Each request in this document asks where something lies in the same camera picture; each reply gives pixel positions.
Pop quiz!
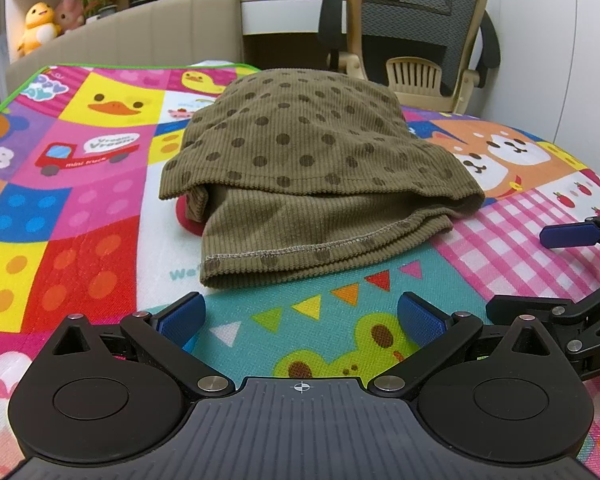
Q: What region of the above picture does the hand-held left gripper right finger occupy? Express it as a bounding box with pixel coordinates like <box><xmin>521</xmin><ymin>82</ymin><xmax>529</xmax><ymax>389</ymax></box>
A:
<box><xmin>372</xmin><ymin>291</ymin><xmax>557</xmax><ymax>397</ymax></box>

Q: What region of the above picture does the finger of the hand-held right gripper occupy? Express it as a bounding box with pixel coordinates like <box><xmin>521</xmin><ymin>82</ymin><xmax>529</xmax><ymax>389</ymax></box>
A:
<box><xmin>540</xmin><ymin>205</ymin><xmax>600</xmax><ymax>256</ymax></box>
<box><xmin>486</xmin><ymin>285</ymin><xmax>600</xmax><ymax>356</ymax></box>

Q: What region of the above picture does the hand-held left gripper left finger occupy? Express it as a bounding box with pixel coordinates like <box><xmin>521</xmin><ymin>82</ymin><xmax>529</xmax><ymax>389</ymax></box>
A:
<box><xmin>52</xmin><ymin>292</ymin><xmax>236</xmax><ymax>397</ymax></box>

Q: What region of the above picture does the olive dotted ribbed garment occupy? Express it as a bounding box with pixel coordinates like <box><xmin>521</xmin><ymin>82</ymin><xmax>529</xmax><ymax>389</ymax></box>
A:
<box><xmin>159</xmin><ymin>67</ymin><xmax>486</xmax><ymax>291</ymax></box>

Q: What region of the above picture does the colourful cartoon printed mat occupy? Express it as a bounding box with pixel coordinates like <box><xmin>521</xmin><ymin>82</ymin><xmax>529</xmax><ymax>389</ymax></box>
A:
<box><xmin>0</xmin><ymin>62</ymin><xmax>600</xmax><ymax>480</ymax></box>

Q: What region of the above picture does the beige black mesh office chair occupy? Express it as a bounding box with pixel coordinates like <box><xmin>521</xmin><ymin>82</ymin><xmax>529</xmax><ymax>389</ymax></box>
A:
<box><xmin>319</xmin><ymin>0</ymin><xmax>502</xmax><ymax>114</ymax></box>

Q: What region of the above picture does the beige padded headboard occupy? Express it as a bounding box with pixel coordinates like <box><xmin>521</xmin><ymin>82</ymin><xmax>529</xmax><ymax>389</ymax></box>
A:
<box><xmin>5</xmin><ymin>0</ymin><xmax>245</xmax><ymax>97</ymax></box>

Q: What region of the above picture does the white desk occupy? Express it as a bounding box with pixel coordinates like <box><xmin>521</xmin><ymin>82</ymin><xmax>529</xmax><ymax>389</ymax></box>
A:
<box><xmin>239</xmin><ymin>0</ymin><xmax>352</xmax><ymax>37</ymax></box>

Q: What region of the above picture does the yellow duck plush toy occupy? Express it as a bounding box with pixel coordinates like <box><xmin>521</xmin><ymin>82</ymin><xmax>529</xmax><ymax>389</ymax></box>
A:
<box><xmin>16</xmin><ymin>2</ymin><xmax>62</xmax><ymax>58</ymax></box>

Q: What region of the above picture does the pink plush toy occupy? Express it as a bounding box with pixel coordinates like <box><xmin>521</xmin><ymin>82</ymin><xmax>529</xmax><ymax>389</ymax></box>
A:
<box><xmin>54</xmin><ymin>0</ymin><xmax>87</xmax><ymax>35</ymax></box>

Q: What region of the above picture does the potted plant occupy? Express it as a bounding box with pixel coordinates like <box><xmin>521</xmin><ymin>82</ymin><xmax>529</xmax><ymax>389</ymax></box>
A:
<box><xmin>82</xmin><ymin>0</ymin><xmax>126</xmax><ymax>22</ymax></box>

